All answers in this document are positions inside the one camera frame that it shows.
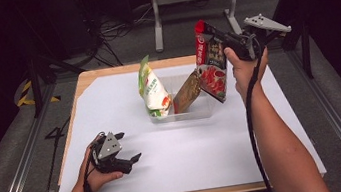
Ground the black metal stand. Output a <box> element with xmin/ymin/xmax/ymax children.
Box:
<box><xmin>15</xmin><ymin>0</ymin><xmax>94</xmax><ymax>119</ymax></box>
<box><xmin>259</xmin><ymin>0</ymin><xmax>317</xmax><ymax>85</ymax></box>

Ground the red and black bag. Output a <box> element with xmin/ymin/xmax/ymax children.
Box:
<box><xmin>188</xmin><ymin>16</ymin><xmax>235</xmax><ymax>107</ymax></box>

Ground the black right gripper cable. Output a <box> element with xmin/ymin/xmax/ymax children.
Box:
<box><xmin>234</xmin><ymin>34</ymin><xmax>286</xmax><ymax>192</ymax></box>

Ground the person's right hand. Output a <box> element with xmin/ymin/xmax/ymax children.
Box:
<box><xmin>222</xmin><ymin>41</ymin><xmax>274</xmax><ymax>97</ymax></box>

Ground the green and white bag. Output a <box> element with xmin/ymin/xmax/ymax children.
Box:
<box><xmin>134</xmin><ymin>52</ymin><xmax>174</xmax><ymax>121</ymax></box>

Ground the white table sheet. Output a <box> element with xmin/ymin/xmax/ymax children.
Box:
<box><xmin>37</xmin><ymin>47</ymin><xmax>328</xmax><ymax>192</ymax></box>

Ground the aluminium floor rail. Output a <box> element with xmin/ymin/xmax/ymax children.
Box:
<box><xmin>0</xmin><ymin>81</ymin><xmax>72</xmax><ymax>192</ymax></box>
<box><xmin>286</xmin><ymin>41</ymin><xmax>341</xmax><ymax>192</ymax></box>

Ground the yellow black hazard tape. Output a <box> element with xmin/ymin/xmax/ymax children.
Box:
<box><xmin>13</xmin><ymin>76</ymin><xmax>62</xmax><ymax>108</ymax></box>

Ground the clear plastic container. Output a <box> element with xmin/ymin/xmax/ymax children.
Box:
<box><xmin>141</xmin><ymin>69</ymin><xmax>216</xmax><ymax>127</ymax></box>

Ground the person's left hand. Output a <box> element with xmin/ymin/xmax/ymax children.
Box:
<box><xmin>64</xmin><ymin>140</ymin><xmax>126</xmax><ymax>192</ymax></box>

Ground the gold foil packet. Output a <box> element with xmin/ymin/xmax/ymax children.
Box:
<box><xmin>168</xmin><ymin>69</ymin><xmax>206</xmax><ymax>115</ymax></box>

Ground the black floor tape mark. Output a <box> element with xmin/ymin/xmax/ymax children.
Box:
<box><xmin>42</xmin><ymin>116</ymin><xmax>74</xmax><ymax>142</ymax></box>

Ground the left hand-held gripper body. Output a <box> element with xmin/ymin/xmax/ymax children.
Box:
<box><xmin>86</xmin><ymin>128</ymin><xmax>135</xmax><ymax>181</ymax></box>

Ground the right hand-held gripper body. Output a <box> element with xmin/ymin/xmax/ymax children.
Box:
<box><xmin>218</xmin><ymin>9</ymin><xmax>296</xmax><ymax>66</ymax></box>

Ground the tangle of floor cables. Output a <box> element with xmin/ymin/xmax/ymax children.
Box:
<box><xmin>79</xmin><ymin>4</ymin><xmax>161</xmax><ymax>71</ymax></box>

